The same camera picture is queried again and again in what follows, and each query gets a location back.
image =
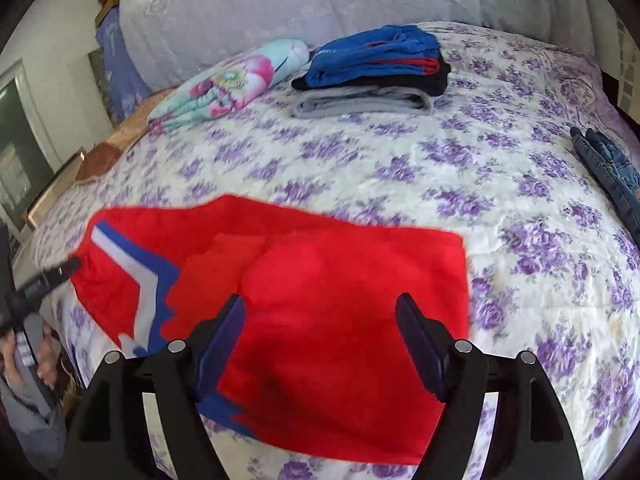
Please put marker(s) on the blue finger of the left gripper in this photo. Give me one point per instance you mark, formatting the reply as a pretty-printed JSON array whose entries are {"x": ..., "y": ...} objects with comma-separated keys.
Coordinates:
[{"x": 63, "y": 271}]

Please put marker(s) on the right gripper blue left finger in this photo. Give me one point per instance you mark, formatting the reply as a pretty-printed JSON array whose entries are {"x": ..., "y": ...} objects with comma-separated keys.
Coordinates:
[{"x": 109, "y": 438}]

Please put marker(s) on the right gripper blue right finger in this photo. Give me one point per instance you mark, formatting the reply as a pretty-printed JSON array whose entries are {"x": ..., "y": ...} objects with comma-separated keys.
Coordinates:
[{"x": 531, "y": 437}]

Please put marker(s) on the red blue white track pants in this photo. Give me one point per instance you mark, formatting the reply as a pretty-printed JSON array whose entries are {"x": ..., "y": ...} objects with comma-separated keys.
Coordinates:
[{"x": 314, "y": 362}]

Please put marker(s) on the grey knit sleeve forearm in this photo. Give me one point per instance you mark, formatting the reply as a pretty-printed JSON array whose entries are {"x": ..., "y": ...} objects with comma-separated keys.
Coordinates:
[{"x": 42, "y": 439}]

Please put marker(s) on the person's left hand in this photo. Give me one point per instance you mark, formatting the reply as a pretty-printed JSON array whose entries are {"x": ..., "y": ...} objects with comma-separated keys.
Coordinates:
[{"x": 46, "y": 356}]

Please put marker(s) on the brown pillow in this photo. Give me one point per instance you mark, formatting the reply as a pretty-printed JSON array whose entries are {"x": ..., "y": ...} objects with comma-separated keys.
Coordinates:
[{"x": 101, "y": 159}]

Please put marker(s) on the blue patterned fabric bundle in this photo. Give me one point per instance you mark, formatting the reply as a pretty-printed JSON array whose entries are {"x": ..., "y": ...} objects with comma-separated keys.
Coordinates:
[{"x": 125, "y": 87}]

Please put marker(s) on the folded floral quilt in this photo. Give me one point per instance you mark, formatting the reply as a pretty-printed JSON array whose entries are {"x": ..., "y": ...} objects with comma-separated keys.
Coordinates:
[{"x": 230, "y": 85}]

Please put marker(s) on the blue denim jeans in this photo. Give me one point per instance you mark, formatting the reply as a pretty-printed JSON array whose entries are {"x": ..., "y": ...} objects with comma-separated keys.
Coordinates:
[{"x": 614, "y": 172}]

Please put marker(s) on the folded grey pants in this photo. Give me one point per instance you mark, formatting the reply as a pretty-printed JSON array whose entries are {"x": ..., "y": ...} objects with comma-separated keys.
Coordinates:
[{"x": 361, "y": 100}]

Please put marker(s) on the folded black pants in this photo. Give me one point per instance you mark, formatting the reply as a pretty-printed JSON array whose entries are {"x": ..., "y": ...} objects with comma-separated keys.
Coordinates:
[{"x": 432, "y": 85}]

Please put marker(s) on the folded blue pants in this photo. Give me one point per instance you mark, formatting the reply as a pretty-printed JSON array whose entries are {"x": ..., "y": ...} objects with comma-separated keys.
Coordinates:
[{"x": 392, "y": 50}]

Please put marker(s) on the window with white frame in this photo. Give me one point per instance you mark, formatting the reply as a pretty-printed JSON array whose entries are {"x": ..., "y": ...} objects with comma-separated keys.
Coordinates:
[{"x": 28, "y": 158}]

